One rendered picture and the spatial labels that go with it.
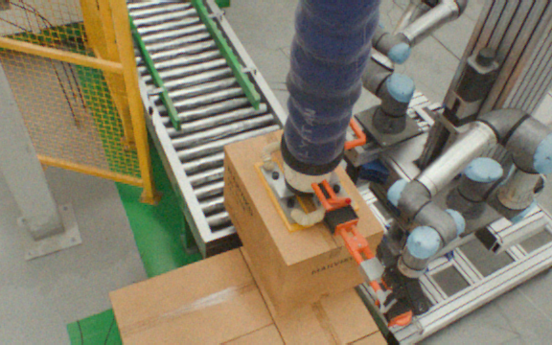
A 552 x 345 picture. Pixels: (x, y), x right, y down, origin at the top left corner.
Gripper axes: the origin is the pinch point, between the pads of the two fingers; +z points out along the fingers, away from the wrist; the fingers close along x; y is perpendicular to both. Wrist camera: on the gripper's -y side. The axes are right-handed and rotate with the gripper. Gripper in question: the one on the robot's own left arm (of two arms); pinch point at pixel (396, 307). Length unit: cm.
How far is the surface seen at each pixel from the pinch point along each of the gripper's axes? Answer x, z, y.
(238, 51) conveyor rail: -32, 58, 202
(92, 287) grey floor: 86, 121, 113
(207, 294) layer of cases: 40, 66, 58
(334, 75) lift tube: 5, -53, 49
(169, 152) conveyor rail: 32, 60, 138
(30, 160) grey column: 95, 55, 150
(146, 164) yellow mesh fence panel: 41, 85, 156
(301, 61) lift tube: 12, -54, 57
